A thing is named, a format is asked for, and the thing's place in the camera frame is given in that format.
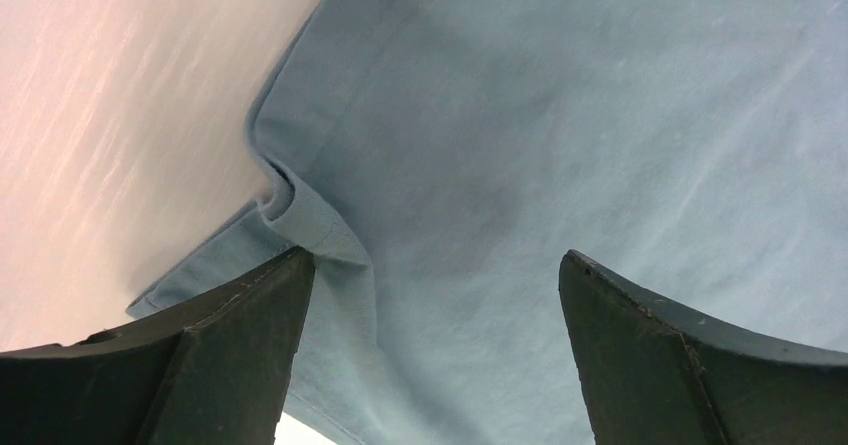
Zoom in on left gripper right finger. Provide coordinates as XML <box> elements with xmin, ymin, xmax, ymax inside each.
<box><xmin>559</xmin><ymin>250</ymin><xmax>847</xmax><ymax>444</ymax></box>

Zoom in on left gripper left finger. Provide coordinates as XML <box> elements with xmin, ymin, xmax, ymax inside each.
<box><xmin>1</xmin><ymin>248</ymin><xmax>314</xmax><ymax>444</ymax></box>

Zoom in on blue-grey t-shirt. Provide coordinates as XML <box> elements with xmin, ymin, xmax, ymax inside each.
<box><xmin>128</xmin><ymin>0</ymin><xmax>847</xmax><ymax>444</ymax></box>

